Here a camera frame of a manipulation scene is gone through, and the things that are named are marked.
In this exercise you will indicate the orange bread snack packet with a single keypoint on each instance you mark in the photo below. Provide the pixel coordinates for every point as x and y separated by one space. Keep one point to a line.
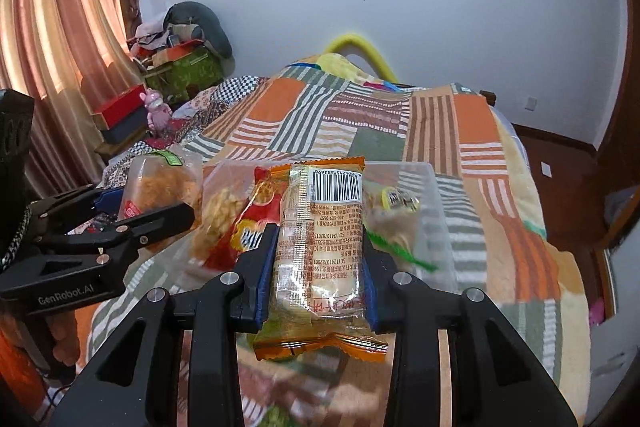
316 296

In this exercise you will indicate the fried crisps clear bag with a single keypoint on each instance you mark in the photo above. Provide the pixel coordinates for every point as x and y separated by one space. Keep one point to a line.
163 178

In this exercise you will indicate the pink plush toy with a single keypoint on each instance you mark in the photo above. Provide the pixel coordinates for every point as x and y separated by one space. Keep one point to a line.
159 113

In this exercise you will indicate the red gift box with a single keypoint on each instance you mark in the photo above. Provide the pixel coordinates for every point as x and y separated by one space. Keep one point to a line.
114 111

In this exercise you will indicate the orange pink window curtain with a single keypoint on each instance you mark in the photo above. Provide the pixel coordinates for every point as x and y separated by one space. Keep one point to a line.
71 57

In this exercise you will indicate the wall power socket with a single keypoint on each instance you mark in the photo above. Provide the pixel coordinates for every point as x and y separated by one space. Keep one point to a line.
530 104

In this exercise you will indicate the left hand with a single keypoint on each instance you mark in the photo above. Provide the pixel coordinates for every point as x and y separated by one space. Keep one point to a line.
63 328

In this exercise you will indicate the patchwork striped bed blanket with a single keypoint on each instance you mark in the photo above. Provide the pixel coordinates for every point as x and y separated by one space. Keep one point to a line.
325 107

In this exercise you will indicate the dark blue box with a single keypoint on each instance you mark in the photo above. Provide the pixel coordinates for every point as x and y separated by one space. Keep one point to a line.
126 127

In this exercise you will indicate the clear plastic storage box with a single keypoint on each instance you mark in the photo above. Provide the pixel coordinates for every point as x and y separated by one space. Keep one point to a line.
417 179

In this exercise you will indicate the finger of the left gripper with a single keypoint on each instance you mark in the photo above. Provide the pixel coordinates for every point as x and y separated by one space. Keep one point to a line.
75 207
146 229

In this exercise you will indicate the clear bag assorted pastries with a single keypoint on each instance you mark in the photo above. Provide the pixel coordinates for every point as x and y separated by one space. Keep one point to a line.
392 219

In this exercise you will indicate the red biscuit snack packet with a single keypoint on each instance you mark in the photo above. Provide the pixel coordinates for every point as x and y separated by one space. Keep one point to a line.
262 209

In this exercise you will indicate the popcorn puff clear bag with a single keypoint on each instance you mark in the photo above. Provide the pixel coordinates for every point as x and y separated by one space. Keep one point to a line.
225 195

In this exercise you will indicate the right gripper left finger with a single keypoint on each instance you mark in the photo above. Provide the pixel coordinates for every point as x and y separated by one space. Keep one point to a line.
133 379

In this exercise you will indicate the yellow curved headboard pillow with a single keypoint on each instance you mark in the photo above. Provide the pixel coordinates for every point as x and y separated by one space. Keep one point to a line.
367 50

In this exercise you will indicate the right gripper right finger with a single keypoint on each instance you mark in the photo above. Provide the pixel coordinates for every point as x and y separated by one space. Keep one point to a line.
496 380

